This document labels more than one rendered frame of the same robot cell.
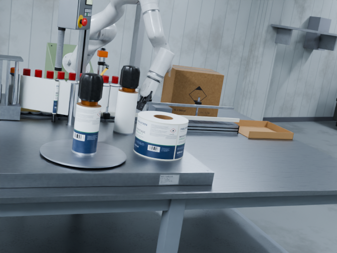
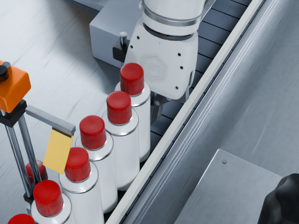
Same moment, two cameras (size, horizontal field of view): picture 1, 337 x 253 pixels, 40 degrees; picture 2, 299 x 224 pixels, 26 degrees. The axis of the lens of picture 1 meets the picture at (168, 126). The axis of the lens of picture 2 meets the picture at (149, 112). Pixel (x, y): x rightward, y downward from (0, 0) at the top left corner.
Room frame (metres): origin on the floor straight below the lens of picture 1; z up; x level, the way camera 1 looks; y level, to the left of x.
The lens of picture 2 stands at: (1.84, 0.52, 1.77)
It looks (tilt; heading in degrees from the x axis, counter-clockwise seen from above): 54 degrees down; 324
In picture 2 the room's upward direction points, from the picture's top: straight up
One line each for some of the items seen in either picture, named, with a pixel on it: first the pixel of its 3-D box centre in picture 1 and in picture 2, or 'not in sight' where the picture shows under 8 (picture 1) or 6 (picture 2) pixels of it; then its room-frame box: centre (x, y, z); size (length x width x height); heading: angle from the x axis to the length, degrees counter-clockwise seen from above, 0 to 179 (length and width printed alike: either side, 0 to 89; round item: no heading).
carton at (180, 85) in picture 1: (190, 91); not in sight; (2.81, -0.10, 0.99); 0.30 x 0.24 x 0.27; 106
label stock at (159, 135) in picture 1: (160, 134); not in sight; (1.78, 0.03, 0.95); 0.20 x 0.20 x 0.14
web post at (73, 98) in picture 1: (72, 104); not in sight; (2.00, 0.43, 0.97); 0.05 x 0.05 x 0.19
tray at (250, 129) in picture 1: (259, 129); not in sight; (2.64, -0.52, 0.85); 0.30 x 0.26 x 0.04; 115
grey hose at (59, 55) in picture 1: (59, 48); not in sight; (2.25, 0.57, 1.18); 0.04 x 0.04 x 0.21
